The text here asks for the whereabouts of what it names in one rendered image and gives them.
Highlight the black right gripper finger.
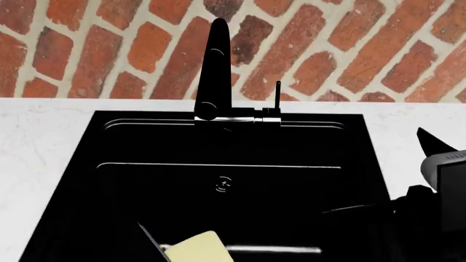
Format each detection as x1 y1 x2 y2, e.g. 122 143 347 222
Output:
321 203 397 219
416 127 460 159

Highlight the black kitchen sink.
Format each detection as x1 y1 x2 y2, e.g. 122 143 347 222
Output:
17 109 413 262

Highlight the yellow sponge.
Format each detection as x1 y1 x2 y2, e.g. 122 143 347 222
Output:
165 230 235 262

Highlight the black sink faucet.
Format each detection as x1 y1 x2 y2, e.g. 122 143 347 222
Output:
193 17 282 130

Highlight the round sink drain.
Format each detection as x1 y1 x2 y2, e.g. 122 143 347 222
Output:
214 175 233 193

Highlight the black frying pan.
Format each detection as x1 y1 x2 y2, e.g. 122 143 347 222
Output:
137 221 323 262

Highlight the thin black faucet lever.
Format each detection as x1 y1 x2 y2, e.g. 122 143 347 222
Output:
274 80 283 110

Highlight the grey gripper camera box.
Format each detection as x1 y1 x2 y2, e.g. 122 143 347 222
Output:
419 148 466 236

